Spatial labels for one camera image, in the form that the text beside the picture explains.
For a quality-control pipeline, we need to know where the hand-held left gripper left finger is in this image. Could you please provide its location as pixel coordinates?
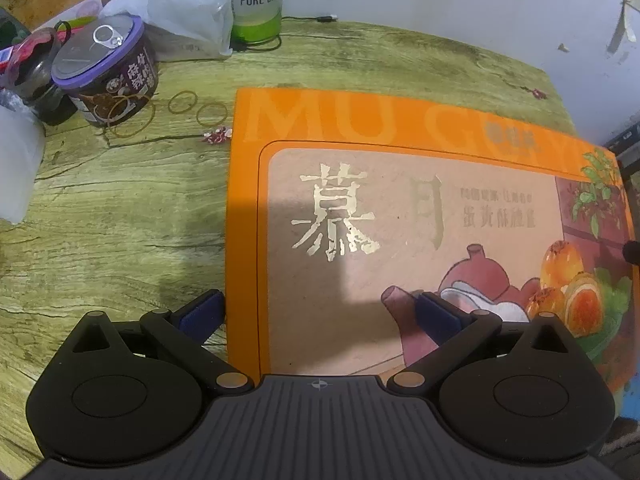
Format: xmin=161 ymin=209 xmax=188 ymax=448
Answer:
xmin=47 ymin=289 xmax=256 ymax=396

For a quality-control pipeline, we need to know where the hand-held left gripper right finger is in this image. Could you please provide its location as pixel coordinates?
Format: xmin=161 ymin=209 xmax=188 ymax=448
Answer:
xmin=387 ymin=291 xmax=593 ymax=396

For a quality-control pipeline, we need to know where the orange gift box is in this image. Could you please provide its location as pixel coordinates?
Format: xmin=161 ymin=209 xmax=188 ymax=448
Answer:
xmin=224 ymin=87 xmax=640 ymax=396

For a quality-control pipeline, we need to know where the tan rubber band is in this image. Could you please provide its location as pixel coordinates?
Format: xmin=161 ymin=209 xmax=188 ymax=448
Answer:
xmin=107 ymin=102 xmax=158 ymax=138
xmin=167 ymin=91 xmax=199 ymax=114
xmin=196 ymin=102 xmax=231 ymax=127

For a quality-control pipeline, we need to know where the bent beige tape strip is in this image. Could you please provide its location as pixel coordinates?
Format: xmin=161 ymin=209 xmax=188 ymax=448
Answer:
xmin=607 ymin=0 xmax=638 ymax=56

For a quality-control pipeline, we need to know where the purple-lidded food can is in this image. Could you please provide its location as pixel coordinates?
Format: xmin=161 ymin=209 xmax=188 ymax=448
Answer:
xmin=51 ymin=14 xmax=160 ymax=128

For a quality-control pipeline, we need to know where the dark glass jar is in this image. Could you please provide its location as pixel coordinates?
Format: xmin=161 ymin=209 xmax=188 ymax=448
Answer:
xmin=7 ymin=20 xmax=78 ymax=127

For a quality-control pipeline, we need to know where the white plastic bag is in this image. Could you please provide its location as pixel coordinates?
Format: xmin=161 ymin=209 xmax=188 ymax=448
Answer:
xmin=97 ymin=0 xmax=236 ymax=61

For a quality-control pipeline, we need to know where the green silver beer can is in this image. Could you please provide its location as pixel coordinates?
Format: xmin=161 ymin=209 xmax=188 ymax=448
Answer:
xmin=222 ymin=0 xmax=286 ymax=46

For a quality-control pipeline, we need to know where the red pink small box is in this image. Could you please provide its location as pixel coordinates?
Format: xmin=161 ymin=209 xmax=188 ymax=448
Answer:
xmin=0 ymin=30 xmax=76 ymax=73

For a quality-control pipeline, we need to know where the white card with pink circle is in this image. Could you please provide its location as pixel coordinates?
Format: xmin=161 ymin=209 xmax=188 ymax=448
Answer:
xmin=30 ymin=0 xmax=108 ymax=33

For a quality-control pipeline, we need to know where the dark green packet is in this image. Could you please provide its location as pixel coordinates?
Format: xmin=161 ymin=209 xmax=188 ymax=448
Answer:
xmin=0 ymin=7 xmax=33 ymax=53

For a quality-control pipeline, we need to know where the black cable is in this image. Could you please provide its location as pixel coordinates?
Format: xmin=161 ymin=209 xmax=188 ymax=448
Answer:
xmin=232 ymin=14 xmax=338 ymax=53

